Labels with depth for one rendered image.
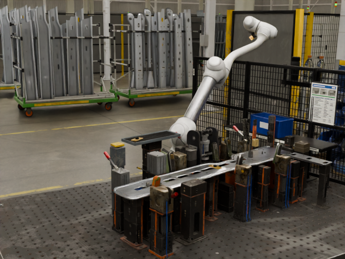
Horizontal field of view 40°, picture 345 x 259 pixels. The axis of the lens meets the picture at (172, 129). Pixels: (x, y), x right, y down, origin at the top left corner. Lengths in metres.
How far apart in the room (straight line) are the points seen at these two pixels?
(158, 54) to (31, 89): 3.10
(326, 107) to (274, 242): 1.24
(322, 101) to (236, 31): 2.49
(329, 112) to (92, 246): 1.93
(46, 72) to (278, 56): 5.44
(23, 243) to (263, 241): 1.29
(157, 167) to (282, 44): 2.83
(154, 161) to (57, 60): 7.24
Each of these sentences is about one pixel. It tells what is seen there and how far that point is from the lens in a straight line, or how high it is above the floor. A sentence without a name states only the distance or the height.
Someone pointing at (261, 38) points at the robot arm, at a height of 1.74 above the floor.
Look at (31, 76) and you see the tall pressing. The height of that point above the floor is 0.76.
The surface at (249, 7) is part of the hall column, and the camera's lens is 10.71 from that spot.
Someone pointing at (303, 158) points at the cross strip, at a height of 1.00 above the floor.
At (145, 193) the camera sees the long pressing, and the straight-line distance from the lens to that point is 2.45.
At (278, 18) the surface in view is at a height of 1.90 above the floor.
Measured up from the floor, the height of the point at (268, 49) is 1.57.
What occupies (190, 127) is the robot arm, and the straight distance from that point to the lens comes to 3.37.
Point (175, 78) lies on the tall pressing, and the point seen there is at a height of 0.54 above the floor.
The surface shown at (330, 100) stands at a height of 1.33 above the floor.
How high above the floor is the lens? 1.88
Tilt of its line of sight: 13 degrees down
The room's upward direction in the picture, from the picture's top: 1 degrees clockwise
